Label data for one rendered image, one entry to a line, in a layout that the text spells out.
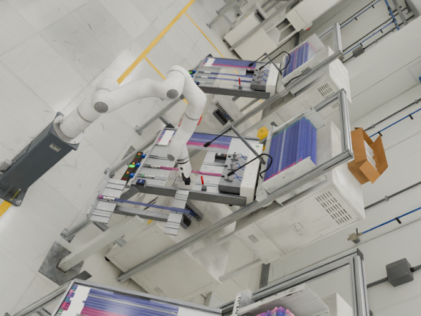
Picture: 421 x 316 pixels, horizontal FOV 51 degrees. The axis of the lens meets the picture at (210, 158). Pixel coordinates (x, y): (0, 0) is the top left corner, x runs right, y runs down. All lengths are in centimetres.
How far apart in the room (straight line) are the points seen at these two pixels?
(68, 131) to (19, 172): 49
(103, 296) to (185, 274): 111
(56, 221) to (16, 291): 57
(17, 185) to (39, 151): 38
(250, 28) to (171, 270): 470
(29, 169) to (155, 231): 87
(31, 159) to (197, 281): 137
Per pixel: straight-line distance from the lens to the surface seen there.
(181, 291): 331
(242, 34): 713
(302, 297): 180
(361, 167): 279
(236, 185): 262
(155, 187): 270
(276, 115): 392
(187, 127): 244
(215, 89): 389
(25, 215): 316
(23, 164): 288
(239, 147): 306
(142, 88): 233
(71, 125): 258
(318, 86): 379
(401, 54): 560
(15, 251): 303
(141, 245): 308
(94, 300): 216
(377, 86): 571
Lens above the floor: 250
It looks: 30 degrees down
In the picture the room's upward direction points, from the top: 57 degrees clockwise
